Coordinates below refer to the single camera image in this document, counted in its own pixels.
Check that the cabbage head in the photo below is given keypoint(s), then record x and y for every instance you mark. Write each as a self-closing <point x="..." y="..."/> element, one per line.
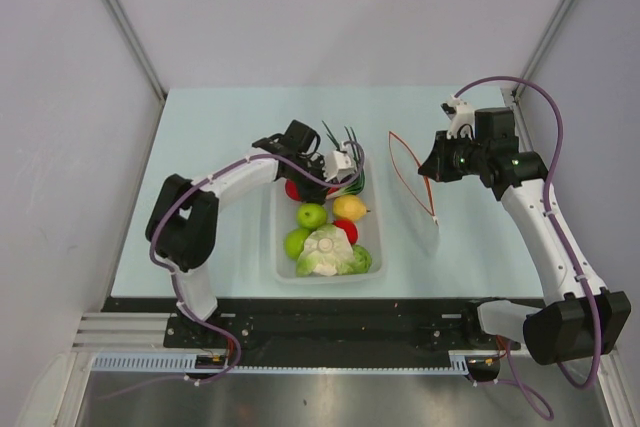
<point x="327" y="252"/>

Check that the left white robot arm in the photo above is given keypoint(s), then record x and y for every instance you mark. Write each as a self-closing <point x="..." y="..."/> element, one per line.
<point x="182" y="227"/>

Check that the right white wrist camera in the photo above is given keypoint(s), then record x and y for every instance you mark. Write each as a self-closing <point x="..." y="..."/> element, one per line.
<point x="461" y="116"/>

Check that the green apple lower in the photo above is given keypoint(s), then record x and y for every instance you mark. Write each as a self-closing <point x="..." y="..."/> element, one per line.
<point x="294" y="242"/>

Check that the green spring onion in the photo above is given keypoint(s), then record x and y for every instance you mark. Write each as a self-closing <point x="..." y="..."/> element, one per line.
<point x="357" y="154"/>

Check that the clear orange zip bag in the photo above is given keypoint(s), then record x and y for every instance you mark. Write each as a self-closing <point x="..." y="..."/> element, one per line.
<point x="413" y="196"/>

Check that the green apple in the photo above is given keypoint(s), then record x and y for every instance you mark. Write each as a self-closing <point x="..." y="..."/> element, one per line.
<point x="311" y="216"/>
<point x="294" y="242"/>

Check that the clear plastic basket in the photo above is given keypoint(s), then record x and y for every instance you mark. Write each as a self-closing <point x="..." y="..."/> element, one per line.
<point x="282" y="210"/>

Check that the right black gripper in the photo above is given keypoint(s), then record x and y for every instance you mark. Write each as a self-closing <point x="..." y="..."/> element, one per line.
<point x="437" y="167"/>

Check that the left aluminium frame post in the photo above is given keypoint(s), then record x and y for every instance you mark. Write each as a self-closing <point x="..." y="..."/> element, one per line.
<point x="117" y="12"/>

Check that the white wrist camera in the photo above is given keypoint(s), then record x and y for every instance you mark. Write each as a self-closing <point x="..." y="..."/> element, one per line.
<point x="461" y="116"/>
<point x="339" y="164"/>

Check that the green apple upper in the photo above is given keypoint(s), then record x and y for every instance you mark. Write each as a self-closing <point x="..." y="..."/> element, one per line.
<point x="311" y="216"/>

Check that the yellow lemon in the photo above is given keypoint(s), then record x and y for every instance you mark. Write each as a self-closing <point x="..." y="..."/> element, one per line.
<point x="349" y="207"/>

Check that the right aluminium frame post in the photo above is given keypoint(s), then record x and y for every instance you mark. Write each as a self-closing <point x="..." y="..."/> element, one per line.
<point x="551" y="31"/>

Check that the light blue table mat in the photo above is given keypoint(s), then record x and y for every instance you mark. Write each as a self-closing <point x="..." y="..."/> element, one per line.
<point x="480" y="252"/>

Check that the white cable duct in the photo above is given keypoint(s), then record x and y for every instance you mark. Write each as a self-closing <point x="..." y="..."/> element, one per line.
<point x="195" y="364"/>

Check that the small red pepper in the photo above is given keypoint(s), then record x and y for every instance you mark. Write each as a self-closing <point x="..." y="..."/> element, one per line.
<point x="349" y="228"/>

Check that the red tomato left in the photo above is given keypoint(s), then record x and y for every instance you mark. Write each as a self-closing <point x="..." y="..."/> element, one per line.
<point x="291" y="191"/>

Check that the aluminium frame post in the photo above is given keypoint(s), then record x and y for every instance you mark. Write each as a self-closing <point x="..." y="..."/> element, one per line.
<point x="551" y="31"/>
<point x="117" y="12"/>

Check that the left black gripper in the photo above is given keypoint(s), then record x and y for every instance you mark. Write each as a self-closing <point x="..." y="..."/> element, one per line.
<point x="314" y="194"/>

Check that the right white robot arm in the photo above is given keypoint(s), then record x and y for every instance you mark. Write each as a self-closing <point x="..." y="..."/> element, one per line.
<point x="580" y="316"/>

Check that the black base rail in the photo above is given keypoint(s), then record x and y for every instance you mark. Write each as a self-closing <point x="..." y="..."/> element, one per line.
<point x="382" y="333"/>

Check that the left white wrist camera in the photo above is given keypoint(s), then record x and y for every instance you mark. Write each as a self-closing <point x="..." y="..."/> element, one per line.
<point x="339" y="164"/>

